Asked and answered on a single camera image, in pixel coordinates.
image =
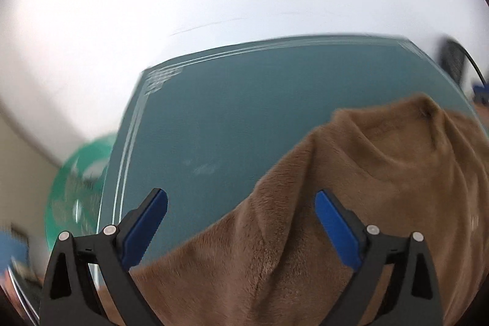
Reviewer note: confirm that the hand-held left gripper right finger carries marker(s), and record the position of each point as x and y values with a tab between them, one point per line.
336	230

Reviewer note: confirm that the teal mat with white lines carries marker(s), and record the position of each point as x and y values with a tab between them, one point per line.
229	112

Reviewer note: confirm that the black perforated object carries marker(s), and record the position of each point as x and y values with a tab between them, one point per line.
450	60

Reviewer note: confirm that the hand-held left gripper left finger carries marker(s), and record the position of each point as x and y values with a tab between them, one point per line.
147	223

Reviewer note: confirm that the brown fuzzy sweater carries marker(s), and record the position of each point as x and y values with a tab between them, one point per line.
286	234

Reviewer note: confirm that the green patterned round plate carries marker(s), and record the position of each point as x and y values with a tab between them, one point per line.
72	188

